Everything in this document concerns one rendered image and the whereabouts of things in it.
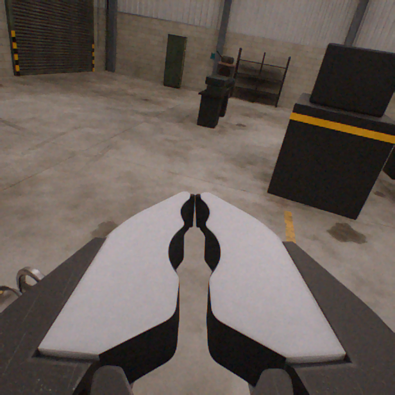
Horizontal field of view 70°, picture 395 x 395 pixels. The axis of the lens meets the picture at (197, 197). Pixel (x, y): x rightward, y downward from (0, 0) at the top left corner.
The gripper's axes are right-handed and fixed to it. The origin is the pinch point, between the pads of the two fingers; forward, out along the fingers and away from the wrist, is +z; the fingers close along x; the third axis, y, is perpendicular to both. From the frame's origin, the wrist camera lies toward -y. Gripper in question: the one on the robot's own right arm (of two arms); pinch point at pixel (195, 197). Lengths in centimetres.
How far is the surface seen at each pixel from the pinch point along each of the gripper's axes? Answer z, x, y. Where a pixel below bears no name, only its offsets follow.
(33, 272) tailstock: 35, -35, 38
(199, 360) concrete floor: 92, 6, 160
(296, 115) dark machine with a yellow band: 341, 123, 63
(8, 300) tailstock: 29, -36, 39
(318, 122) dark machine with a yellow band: 331, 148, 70
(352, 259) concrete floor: 215, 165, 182
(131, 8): 1422, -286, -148
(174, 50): 1247, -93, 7
